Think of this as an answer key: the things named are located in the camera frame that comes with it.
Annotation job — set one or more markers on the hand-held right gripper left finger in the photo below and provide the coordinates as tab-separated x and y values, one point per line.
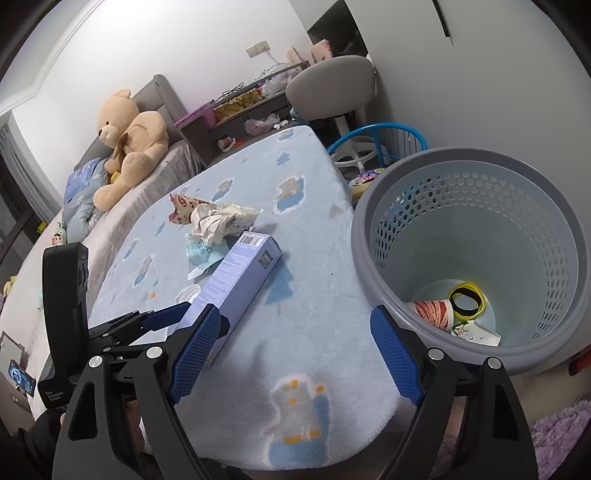
194	355

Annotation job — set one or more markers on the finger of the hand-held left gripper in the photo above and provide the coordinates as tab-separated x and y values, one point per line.
224	326
166	316

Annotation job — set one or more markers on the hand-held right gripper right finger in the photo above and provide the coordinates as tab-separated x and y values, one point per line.
397	360

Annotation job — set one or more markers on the white round lid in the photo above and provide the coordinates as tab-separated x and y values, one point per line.
188	294

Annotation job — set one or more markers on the purple cardboard box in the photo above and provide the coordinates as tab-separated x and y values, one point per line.
240	277

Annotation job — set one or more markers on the red white paper cup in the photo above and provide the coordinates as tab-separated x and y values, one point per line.
431	314

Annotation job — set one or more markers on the teal wet wipe packet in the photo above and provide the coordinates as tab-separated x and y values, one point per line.
203	256

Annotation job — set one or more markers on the white milk carton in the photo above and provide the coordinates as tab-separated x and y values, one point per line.
480	336

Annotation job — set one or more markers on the white paper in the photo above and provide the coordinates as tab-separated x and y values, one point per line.
221	221

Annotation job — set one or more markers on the red white snack wrapper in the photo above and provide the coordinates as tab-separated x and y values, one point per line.
189	207

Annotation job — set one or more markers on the grey perforated plastic basket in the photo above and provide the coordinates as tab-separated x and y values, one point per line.
461	230

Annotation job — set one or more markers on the person's left forearm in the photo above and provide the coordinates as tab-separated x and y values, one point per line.
27	447

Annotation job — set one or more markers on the bed with grey cover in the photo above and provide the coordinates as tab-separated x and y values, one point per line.
27	290

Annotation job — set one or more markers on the small plush doll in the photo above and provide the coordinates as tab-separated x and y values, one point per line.
59	233

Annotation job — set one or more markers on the blue patterned pillow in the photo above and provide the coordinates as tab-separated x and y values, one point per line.
81	212

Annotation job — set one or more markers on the smartphone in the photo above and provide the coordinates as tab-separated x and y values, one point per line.
21	377

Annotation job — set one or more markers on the blue printed pillow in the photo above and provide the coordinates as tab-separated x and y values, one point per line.
83	180

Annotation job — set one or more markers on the grey curtain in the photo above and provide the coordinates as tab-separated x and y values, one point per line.
32	175

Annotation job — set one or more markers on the yellow toy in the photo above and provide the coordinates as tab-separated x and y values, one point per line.
114	177

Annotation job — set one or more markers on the beige teddy bear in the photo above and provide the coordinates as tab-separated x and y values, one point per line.
134	138

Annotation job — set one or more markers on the blue metal child chair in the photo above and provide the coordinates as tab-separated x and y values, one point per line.
364	184

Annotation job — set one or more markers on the grey shelf unit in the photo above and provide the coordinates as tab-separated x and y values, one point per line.
198	138

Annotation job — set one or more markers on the small red white cup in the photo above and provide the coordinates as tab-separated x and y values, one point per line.
226	144

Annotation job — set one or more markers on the purple fluffy rug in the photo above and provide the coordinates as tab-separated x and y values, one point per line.
563	438

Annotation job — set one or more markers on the pink storage box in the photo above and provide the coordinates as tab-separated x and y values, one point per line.
196	115

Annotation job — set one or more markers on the pink plastic bag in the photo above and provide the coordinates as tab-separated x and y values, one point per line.
259	125

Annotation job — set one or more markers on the yellow gold package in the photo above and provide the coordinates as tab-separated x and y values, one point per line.
235	106

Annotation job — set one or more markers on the grey bed headboard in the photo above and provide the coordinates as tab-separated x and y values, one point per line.
161	92

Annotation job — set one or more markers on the teal cloth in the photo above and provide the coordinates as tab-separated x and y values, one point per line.
295	113

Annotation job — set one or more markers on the white plastic bag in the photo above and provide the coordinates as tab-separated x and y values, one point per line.
277	82

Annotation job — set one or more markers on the grey swivel chair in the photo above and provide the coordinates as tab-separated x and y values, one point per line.
328	83

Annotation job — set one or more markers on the pale pink box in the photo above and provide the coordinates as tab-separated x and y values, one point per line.
296	55

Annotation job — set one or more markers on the dark clothes in niche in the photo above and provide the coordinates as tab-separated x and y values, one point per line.
341	37

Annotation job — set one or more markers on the wall socket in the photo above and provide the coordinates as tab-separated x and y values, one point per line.
257	49

